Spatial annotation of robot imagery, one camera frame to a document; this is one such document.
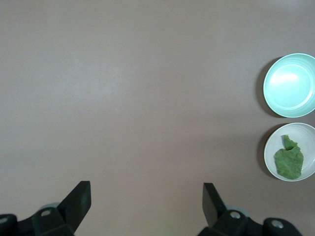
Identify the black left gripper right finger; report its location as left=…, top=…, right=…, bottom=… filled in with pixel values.
left=198, top=182, right=302, bottom=236

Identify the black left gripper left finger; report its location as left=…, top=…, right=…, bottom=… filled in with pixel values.
left=0, top=181, right=92, bottom=236

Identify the green lettuce leaf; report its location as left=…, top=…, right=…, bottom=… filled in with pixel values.
left=274, top=134, right=304, bottom=180

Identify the beige round plate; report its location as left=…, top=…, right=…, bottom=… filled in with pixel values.
left=263, top=122, right=315, bottom=182

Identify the light green round plate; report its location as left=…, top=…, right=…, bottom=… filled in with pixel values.
left=262, top=53, right=315, bottom=118

